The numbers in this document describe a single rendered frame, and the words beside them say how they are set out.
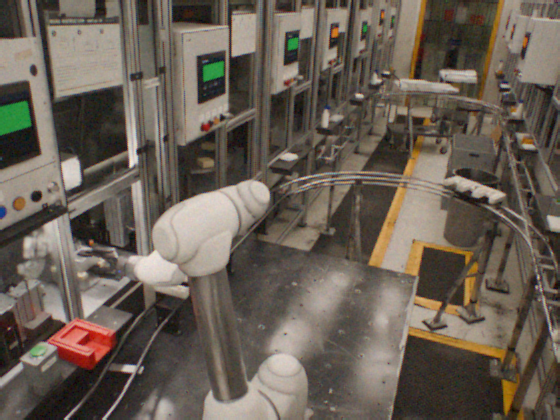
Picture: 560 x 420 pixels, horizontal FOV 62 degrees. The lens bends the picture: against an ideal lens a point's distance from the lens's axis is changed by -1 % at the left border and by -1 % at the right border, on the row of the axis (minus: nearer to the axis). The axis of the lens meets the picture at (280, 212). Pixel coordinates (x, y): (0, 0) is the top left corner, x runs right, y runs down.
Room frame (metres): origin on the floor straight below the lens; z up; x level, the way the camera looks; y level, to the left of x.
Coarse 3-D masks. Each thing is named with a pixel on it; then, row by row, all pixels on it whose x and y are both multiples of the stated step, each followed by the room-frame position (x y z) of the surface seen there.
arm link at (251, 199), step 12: (228, 192) 1.09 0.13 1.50; (240, 192) 1.09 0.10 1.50; (252, 192) 1.09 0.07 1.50; (264, 192) 1.12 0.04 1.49; (240, 204) 1.07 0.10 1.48; (252, 204) 1.07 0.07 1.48; (264, 204) 1.09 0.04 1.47; (240, 216) 1.06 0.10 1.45; (252, 216) 1.09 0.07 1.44; (240, 228) 1.06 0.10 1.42
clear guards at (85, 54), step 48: (48, 0) 1.33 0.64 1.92; (96, 0) 1.50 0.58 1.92; (144, 0) 1.73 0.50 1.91; (48, 48) 1.31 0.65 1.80; (96, 48) 1.48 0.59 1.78; (144, 48) 1.71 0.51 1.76; (96, 96) 1.46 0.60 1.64; (144, 96) 1.70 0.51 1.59; (96, 144) 1.44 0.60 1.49; (96, 192) 1.41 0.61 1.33; (48, 240) 1.20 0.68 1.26; (0, 288) 1.03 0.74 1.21; (48, 288) 1.17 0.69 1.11; (0, 336) 1.00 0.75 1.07; (48, 336) 1.14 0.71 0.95; (0, 384) 0.96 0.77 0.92
